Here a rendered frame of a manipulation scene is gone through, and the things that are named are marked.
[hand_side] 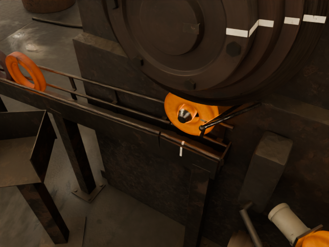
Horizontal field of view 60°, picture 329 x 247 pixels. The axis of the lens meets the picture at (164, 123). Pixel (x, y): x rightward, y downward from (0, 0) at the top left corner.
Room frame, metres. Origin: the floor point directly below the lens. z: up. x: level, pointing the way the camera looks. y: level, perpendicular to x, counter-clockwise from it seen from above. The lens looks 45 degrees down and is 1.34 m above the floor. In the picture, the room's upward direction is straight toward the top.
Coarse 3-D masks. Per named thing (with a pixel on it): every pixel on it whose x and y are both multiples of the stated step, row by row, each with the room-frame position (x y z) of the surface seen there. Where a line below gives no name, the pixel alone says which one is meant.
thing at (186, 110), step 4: (184, 104) 0.58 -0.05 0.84; (180, 108) 0.56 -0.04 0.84; (184, 108) 0.56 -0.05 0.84; (188, 108) 0.56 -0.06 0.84; (192, 108) 0.56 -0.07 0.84; (180, 112) 0.55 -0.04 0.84; (184, 112) 0.54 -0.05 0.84; (188, 112) 0.54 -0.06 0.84; (192, 112) 0.55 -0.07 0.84; (196, 112) 0.56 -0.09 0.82; (180, 116) 0.54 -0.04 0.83; (184, 116) 0.54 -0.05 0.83; (188, 116) 0.54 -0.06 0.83; (192, 116) 0.54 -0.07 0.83; (180, 120) 0.54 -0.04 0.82; (184, 120) 0.53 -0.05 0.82; (188, 120) 0.53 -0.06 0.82
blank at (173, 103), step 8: (168, 96) 0.60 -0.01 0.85; (176, 96) 0.59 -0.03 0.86; (168, 104) 0.60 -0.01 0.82; (176, 104) 0.59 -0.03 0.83; (192, 104) 0.56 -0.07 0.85; (200, 104) 0.55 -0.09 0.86; (168, 112) 0.60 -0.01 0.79; (176, 112) 0.59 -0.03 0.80; (200, 112) 0.55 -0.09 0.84; (208, 112) 0.54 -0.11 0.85; (216, 112) 0.55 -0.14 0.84; (176, 120) 0.58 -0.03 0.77; (192, 120) 0.57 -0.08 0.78; (200, 120) 0.55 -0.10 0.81; (208, 120) 0.54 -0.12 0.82; (184, 128) 0.57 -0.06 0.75; (192, 128) 0.56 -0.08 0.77; (208, 128) 0.54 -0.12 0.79
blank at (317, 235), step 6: (312, 234) 0.27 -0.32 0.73; (318, 234) 0.26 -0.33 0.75; (324, 234) 0.26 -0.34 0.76; (306, 240) 0.27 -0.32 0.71; (312, 240) 0.26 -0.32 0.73; (318, 240) 0.25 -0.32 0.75; (324, 240) 0.24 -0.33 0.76; (306, 246) 0.26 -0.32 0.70; (312, 246) 0.25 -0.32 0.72; (318, 246) 0.24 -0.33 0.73; (324, 246) 0.24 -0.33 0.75
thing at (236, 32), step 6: (288, 18) 0.44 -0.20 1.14; (294, 18) 0.44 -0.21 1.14; (306, 18) 0.44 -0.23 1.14; (312, 18) 0.44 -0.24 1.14; (318, 18) 0.44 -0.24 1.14; (324, 18) 0.43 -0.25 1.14; (258, 24) 0.44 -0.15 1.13; (264, 24) 0.44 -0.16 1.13; (270, 24) 0.44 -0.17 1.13; (294, 24) 0.44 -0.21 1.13; (228, 30) 0.42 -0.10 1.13; (234, 30) 0.42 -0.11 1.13; (240, 30) 0.41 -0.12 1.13; (252, 30) 0.42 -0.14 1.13; (246, 36) 0.41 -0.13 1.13
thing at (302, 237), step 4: (320, 224) 0.30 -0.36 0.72; (316, 228) 0.29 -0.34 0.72; (320, 228) 0.29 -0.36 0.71; (308, 232) 0.28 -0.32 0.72; (312, 232) 0.28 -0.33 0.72; (300, 236) 0.27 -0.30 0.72; (304, 236) 0.27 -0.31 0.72; (296, 240) 0.27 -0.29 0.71; (300, 240) 0.27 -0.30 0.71; (296, 244) 0.26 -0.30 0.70; (300, 244) 0.27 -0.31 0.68
